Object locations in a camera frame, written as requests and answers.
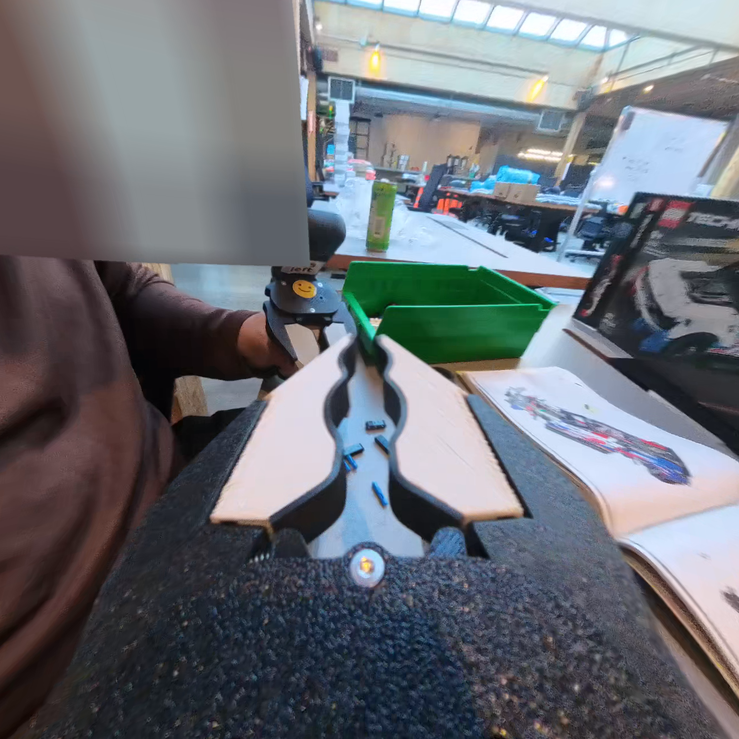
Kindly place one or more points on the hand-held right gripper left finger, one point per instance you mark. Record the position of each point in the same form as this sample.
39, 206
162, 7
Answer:
271, 462

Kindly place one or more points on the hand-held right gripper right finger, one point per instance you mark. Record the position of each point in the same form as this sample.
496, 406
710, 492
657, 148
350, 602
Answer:
456, 456

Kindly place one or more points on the person's left forearm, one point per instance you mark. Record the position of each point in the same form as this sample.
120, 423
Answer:
173, 323

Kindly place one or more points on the white desk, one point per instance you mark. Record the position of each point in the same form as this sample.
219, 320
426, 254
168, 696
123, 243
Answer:
548, 349

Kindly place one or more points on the person's left hand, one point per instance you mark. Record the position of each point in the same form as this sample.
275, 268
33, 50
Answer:
257, 346

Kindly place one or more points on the wooden table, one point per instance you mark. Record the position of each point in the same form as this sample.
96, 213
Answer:
190, 398

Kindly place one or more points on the green drink can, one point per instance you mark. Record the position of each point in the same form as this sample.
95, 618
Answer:
381, 219

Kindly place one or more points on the clear plastic wrap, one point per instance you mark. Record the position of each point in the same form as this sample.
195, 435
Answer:
355, 202

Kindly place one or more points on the green plastic bin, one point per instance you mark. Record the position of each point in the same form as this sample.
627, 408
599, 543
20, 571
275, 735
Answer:
450, 323

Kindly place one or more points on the open instruction booklet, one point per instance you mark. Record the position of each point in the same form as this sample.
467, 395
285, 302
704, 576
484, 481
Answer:
635, 473

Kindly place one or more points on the person's brown sweater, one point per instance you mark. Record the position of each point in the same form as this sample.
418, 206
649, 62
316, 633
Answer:
69, 462

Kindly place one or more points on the cardboard box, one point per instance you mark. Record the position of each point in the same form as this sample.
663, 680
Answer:
517, 191

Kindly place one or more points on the blue plastic bag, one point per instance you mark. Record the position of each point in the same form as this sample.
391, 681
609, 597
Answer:
517, 174

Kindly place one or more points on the long wooden workbench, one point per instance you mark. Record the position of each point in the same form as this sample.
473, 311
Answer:
548, 202

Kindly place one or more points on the black toy set box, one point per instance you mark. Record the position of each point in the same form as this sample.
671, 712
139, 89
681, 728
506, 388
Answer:
664, 277

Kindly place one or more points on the whiteboard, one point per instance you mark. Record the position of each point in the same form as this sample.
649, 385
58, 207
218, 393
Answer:
658, 156

